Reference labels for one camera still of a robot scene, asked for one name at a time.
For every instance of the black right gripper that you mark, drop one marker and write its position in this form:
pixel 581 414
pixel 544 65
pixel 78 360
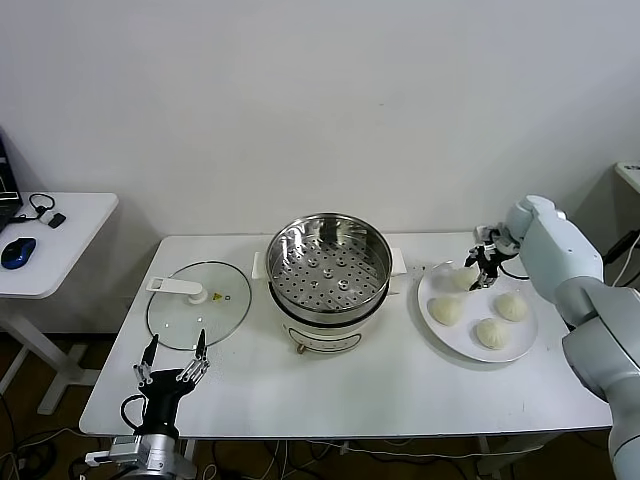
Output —
pixel 490 260

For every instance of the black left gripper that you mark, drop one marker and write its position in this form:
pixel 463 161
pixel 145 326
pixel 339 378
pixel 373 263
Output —
pixel 161 395

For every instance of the white steamed baozi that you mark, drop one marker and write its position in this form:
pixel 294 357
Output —
pixel 462 278
pixel 445 310
pixel 492 334
pixel 511 306

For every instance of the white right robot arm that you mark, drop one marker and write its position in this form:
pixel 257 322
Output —
pixel 560 250

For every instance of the stainless steel steamer basket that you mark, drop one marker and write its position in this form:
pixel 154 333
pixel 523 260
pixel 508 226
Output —
pixel 325 280

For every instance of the white round plate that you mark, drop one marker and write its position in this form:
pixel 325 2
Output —
pixel 450 340

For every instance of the white table leg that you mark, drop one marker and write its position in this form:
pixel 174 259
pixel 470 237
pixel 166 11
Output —
pixel 189 452
pixel 485 455

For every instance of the white side table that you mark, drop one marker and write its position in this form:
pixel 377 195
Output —
pixel 75 250

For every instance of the white electric cooker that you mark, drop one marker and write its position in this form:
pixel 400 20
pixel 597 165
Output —
pixel 320 340

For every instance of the small black device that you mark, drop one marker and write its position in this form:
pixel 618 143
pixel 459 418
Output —
pixel 58 220

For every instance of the small white adapter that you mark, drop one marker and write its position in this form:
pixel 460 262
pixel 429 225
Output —
pixel 47 216

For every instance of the blue computer mouse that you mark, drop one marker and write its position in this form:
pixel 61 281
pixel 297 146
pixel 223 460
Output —
pixel 17 252

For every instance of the black laptop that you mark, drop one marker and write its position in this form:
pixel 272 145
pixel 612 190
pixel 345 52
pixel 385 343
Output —
pixel 7 190

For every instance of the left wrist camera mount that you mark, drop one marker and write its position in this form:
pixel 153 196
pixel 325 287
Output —
pixel 125 445

